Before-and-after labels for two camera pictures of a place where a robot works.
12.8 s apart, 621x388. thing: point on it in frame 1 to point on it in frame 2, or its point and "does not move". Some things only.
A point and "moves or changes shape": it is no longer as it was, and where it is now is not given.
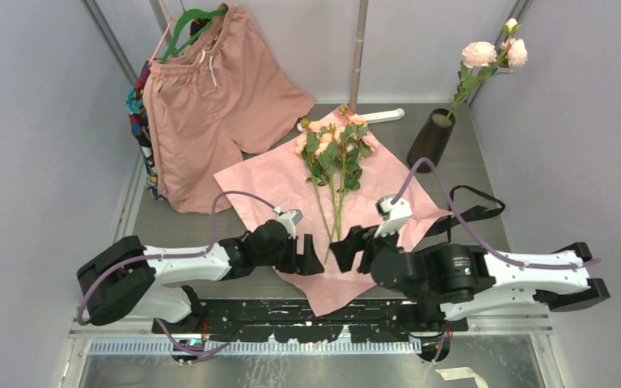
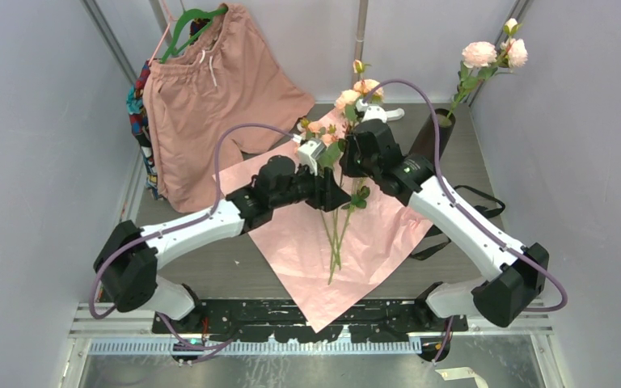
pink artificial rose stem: (481, 61) does not move
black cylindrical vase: (433, 140) does not move
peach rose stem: (318, 145) does not move
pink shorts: (209, 106) does not move
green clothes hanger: (187, 14) does not move
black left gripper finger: (308, 263) to (331, 195)
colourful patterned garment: (135, 105) does not move
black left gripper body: (297, 252) to (320, 187)
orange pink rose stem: (353, 144) moves or changes shape
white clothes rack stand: (356, 80) does not move
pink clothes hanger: (163, 35) does not move
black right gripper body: (362, 250) to (356, 148)
